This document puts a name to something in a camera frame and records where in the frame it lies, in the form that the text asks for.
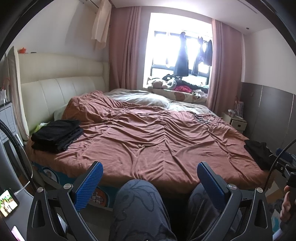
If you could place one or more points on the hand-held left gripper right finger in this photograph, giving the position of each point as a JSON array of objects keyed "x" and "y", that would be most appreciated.
[{"x": 211, "y": 185}]

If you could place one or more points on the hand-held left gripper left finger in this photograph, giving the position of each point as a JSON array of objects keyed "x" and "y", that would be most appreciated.
[{"x": 89, "y": 185}]

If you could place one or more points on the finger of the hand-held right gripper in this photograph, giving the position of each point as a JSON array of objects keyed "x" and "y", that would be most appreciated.
[
  {"x": 283, "y": 167},
  {"x": 280, "y": 152}
]

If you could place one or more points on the person's right hand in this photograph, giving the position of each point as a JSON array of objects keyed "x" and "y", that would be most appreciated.
[{"x": 288, "y": 208}]

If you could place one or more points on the cartoon print bed sheet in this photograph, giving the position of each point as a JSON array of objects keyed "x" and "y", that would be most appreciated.
[{"x": 101, "y": 197}]

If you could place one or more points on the black clothes pile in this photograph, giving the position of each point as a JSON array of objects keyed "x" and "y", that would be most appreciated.
[{"x": 256, "y": 150}]

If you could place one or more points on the person's right leg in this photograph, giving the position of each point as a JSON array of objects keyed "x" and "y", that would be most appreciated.
[{"x": 203, "y": 208}]

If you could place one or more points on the person's leg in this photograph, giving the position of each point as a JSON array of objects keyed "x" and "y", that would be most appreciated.
[
  {"x": 203, "y": 208},
  {"x": 138, "y": 208}
]

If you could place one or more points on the colourful floor mat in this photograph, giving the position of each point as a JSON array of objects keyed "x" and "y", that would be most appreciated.
[{"x": 275, "y": 213}]

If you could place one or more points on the white nightstand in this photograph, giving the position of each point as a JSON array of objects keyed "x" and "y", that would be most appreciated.
[{"x": 238, "y": 125}]

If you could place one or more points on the person's left leg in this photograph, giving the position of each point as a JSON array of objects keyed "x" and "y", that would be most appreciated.
[{"x": 138, "y": 208}]

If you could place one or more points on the small pink white rack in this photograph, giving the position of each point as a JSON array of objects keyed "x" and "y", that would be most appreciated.
[{"x": 239, "y": 107}]

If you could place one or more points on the brown blanket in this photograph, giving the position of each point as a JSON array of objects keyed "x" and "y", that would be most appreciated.
[{"x": 150, "y": 143}]

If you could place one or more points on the green plastic bag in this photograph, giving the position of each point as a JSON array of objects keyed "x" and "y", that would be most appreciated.
[{"x": 39, "y": 127}]

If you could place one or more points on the phone with lit screen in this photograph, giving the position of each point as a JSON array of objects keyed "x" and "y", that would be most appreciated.
[{"x": 8, "y": 202}]

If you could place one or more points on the grey bedside cabinet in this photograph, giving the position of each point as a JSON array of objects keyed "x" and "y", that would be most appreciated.
[{"x": 7, "y": 148}]

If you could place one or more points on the cream leather headboard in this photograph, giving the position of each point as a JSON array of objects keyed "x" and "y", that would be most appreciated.
[{"x": 57, "y": 92}]

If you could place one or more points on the pink curtain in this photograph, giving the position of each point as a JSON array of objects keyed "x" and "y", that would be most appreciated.
[
  {"x": 129, "y": 46},
  {"x": 226, "y": 69}
]

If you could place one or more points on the red clothing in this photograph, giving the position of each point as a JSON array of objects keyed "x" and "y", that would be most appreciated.
[{"x": 183, "y": 88}]

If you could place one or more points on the beige duvet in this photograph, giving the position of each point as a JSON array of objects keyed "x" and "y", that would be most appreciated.
[{"x": 138, "y": 97}]

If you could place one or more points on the dark clothes heap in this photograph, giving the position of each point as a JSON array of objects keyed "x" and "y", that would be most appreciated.
[{"x": 196, "y": 83}]

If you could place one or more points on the white plush toy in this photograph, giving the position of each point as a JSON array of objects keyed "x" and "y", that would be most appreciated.
[{"x": 157, "y": 83}]

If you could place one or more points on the long dark hanging garment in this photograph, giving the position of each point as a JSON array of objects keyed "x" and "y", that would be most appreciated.
[{"x": 181, "y": 62}]

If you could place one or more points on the beige padded board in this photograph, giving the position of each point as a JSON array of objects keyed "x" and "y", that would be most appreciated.
[{"x": 13, "y": 81}]

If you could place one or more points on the window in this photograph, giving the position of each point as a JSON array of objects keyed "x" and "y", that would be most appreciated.
[{"x": 161, "y": 46}]

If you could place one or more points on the small red item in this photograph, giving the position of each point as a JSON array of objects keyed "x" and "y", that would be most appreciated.
[{"x": 22, "y": 50}]

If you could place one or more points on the cream hanging cloth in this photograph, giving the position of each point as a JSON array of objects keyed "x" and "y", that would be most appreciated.
[{"x": 101, "y": 27}]

